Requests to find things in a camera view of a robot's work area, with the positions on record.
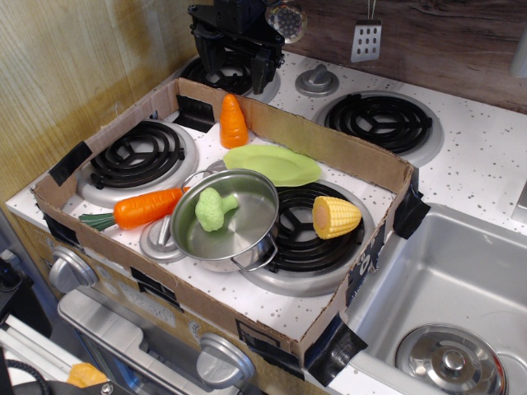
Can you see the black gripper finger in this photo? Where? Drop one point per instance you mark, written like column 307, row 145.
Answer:
column 210, row 53
column 263, row 67

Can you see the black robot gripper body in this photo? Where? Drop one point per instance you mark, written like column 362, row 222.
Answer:
column 239, row 26

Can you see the green toy broccoli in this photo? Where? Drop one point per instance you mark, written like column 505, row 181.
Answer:
column 211, row 209

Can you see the small steel pot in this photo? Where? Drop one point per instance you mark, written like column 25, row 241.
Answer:
column 247, row 240

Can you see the back left stove burner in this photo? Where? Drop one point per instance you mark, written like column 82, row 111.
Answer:
column 234, row 77

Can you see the stove burner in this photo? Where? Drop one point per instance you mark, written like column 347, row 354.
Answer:
column 393, row 121
column 234, row 77
column 154, row 155
column 305, row 264

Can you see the hanging silver strainer ladle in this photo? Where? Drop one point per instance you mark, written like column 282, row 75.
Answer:
column 288, row 18

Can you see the silver back stove knob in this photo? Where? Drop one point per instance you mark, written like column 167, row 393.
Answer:
column 317, row 82

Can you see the silver stove knob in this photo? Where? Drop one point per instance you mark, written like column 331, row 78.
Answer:
column 157, row 244
column 317, row 82

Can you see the orange toy carrot tip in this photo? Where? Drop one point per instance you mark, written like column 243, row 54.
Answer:
column 233, row 129

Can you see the green plastic plate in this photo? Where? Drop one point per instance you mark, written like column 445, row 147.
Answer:
column 282, row 166

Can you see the hanging silver slotted spatula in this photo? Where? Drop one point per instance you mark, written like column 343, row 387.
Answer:
column 367, row 37

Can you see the front left stove burner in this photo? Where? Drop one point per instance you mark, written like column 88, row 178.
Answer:
column 154, row 155

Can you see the back right stove burner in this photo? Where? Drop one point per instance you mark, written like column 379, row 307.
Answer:
column 393, row 121

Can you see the yellow toy corn cob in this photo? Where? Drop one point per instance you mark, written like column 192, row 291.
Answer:
column 333, row 217

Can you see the orange toy carrot with leaves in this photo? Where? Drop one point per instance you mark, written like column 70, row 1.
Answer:
column 133, row 212

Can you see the front right stove burner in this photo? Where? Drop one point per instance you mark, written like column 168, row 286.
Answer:
column 305, row 264

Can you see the silver front stove knob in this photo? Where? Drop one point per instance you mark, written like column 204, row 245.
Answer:
column 157, row 244

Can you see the left oven knob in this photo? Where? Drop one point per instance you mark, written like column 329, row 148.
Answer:
column 69, row 271

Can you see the oven knob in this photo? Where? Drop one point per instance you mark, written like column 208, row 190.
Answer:
column 221, row 364
column 69, row 271

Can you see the steel sink basin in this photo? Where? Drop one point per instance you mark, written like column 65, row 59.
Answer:
column 455, row 270

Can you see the brown cardboard fence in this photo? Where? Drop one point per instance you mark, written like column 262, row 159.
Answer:
column 295, row 344

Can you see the right oven knob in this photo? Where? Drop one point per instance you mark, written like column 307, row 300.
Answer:
column 221, row 364

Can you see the steel pot lid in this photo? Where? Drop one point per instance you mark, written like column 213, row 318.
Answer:
column 451, row 359

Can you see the yellow sponge piece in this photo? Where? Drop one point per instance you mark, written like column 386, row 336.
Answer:
column 84, row 375

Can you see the silver oven door handle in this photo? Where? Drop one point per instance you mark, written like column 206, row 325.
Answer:
column 160, row 363

